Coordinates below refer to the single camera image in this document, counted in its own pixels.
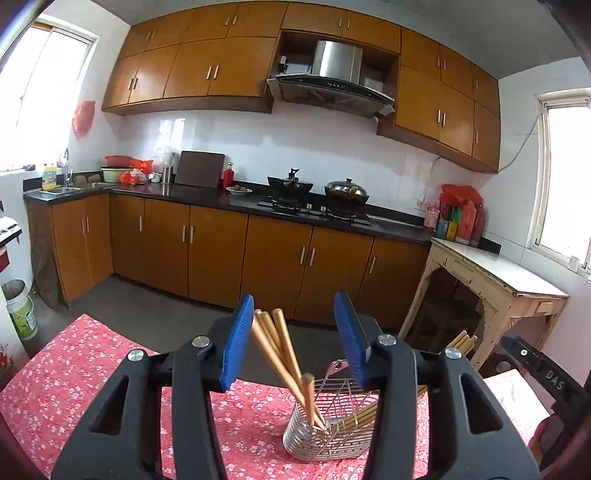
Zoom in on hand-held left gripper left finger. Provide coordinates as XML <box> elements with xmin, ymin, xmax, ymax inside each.
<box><xmin>51</xmin><ymin>293</ymin><xmax>256</xmax><ymax>480</ymax></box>

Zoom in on metal wire utensil holder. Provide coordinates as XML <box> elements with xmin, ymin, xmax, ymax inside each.
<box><xmin>283</xmin><ymin>357</ymin><xmax>384</xmax><ymax>463</ymax></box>

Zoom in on window beside sink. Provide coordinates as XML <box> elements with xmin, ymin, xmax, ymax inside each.
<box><xmin>0</xmin><ymin>14</ymin><xmax>100</xmax><ymax>174</ymax></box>

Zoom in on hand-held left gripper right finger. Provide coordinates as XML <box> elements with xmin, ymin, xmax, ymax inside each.
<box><xmin>333</xmin><ymin>291</ymin><xmax>542</xmax><ymax>480</ymax></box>

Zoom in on black wok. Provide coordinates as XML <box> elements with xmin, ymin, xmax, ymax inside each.
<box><xmin>267</xmin><ymin>168</ymin><xmax>315</xmax><ymax>195</ymax></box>

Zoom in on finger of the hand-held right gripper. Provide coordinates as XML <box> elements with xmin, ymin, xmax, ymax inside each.
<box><xmin>501</xmin><ymin>335</ymin><xmax>581</xmax><ymax>417</ymax></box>

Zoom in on steel sink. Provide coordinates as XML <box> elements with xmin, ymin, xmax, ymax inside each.
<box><xmin>45</xmin><ymin>182</ymin><xmax>108</xmax><ymax>195</ymax></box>

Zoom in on red bag hanging on wall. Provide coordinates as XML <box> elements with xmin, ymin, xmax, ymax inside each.
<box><xmin>72</xmin><ymin>100</ymin><xmax>97</xmax><ymax>138</ymax></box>

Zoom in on green bottles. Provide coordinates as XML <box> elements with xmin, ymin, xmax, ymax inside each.
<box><xmin>436</xmin><ymin>205</ymin><xmax>462</xmax><ymax>241</ymax></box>

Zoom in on window beside side table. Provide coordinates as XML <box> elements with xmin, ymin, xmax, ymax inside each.
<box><xmin>529</xmin><ymin>88</ymin><xmax>591</xmax><ymax>281</ymax></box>

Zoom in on long wooden wall cabinet bank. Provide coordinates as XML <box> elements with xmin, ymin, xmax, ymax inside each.
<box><xmin>102</xmin><ymin>2</ymin><xmax>284</xmax><ymax>115</ymax></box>

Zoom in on black gas stove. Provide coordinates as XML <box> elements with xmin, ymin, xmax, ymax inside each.
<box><xmin>257</xmin><ymin>196</ymin><xmax>373</xmax><ymax>227</ymax></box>

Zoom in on white plastic bucket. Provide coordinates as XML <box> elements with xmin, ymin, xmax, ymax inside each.
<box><xmin>1</xmin><ymin>279</ymin><xmax>39</xmax><ymax>342</ymax></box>

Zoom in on dark sauce bottle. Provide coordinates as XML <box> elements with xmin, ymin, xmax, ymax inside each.
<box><xmin>472</xmin><ymin>203</ymin><xmax>487</xmax><ymax>246</ymax></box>

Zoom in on red floral tablecloth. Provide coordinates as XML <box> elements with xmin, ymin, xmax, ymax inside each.
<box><xmin>0</xmin><ymin>314</ymin><xmax>552</xmax><ymax>480</ymax></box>

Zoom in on chopsticks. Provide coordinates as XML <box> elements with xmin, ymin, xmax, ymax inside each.
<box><xmin>252</xmin><ymin>310</ymin><xmax>326</xmax><ymax>429</ymax></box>

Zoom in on wooden chopstick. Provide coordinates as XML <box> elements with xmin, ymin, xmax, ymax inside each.
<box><xmin>332</xmin><ymin>332</ymin><xmax>472</xmax><ymax>432</ymax></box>
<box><xmin>262</xmin><ymin>312</ymin><xmax>324</xmax><ymax>428</ymax></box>
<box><xmin>335</xmin><ymin>335</ymin><xmax>478</xmax><ymax>433</ymax></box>
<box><xmin>271</xmin><ymin>308</ymin><xmax>324</xmax><ymax>428</ymax></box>
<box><xmin>300</xmin><ymin>374</ymin><xmax>328</xmax><ymax>428</ymax></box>
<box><xmin>330</xmin><ymin>329</ymin><xmax>468</xmax><ymax>432</ymax></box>

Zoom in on wooden base cabinets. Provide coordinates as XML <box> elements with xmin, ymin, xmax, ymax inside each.
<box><xmin>25</xmin><ymin>191</ymin><xmax>432</xmax><ymax>331</ymax></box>

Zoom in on clear plastic bag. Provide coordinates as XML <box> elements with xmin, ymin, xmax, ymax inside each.
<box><xmin>154</xmin><ymin>145</ymin><xmax>179</xmax><ymax>169</ymax></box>

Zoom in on dark brown cutting board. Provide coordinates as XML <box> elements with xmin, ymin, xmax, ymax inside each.
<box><xmin>174</xmin><ymin>151</ymin><xmax>226</xmax><ymax>189</ymax></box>

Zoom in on red plastic jug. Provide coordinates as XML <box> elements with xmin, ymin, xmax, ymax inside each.
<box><xmin>457</xmin><ymin>200</ymin><xmax>478</xmax><ymax>245</ymax></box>

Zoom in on wall power cable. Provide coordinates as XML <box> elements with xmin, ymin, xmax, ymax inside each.
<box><xmin>430</xmin><ymin>114</ymin><xmax>542</xmax><ymax>205</ymax></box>

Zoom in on wooden cabinets above range hood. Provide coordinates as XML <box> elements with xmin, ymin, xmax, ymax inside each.
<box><xmin>279</xmin><ymin>1</ymin><xmax>402</xmax><ymax>55</ymax></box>

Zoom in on red bag over bottles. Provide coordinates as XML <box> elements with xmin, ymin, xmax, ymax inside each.
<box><xmin>440</xmin><ymin>184</ymin><xmax>484</xmax><ymax>206</ymax></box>

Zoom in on pot with metal lid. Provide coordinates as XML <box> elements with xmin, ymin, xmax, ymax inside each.
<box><xmin>324</xmin><ymin>178</ymin><xmax>371</xmax><ymax>204</ymax></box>

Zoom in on white wall-mounted shelf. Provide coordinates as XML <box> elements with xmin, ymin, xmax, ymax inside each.
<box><xmin>0</xmin><ymin>213</ymin><xmax>23</xmax><ymax>244</ymax></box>

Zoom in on steel range hood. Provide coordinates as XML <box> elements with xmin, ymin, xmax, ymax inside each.
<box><xmin>266</xmin><ymin>40</ymin><xmax>396</xmax><ymax>119</ymax></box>

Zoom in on red plastic bag on counter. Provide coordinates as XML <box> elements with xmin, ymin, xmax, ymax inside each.
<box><xmin>119</xmin><ymin>159</ymin><xmax>154</xmax><ymax>186</ymax></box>

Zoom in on black kitchen countertop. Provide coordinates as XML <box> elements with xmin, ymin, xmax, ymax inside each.
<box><xmin>24</xmin><ymin>181</ymin><xmax>502</xmax><ymax>256</ymax></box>

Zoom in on cream wooden side table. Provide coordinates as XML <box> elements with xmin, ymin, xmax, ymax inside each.
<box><xmin>398</xmin><ymin>237</ymin><xmax>570</xmax><ymax>370</ymax></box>

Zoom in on short wooden wall cabinet bank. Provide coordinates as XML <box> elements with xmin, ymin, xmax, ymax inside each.
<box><xmin>376</xmin><ymin>27</ymin><xmax>502</xmax><ymax>174</ymax></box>

